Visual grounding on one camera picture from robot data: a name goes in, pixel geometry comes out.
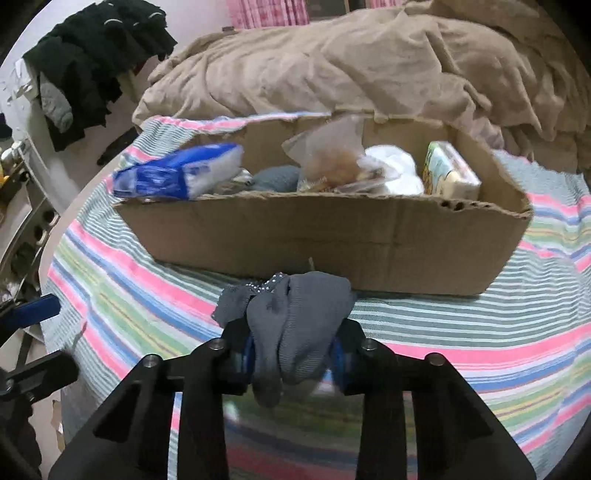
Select green tissue box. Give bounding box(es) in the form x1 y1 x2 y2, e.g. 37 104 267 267
423 141 482 200

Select striped pastel towel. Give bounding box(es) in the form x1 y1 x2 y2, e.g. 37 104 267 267
41 112 591 480

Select clear plastic snack bag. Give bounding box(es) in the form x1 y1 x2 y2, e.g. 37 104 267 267
281 115 389 193

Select blue tissue pack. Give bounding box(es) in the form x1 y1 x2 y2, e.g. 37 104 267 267
113 143 245 200

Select clear bag of white beads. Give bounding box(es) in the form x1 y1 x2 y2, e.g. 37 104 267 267
211 169 253 195

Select tan crumpled blanket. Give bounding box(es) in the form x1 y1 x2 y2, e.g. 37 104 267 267
133 1 590 173

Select grey sock pair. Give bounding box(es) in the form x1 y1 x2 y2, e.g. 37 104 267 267
250 165 300 193
212 271 356 408

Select brown cardboard box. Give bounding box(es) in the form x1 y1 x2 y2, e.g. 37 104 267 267
115 116 533 296

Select left pink curtain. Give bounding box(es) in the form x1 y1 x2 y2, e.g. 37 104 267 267
225 0 310 29

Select black hanging clothes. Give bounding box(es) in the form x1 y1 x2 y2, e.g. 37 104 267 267
23 1 176 152

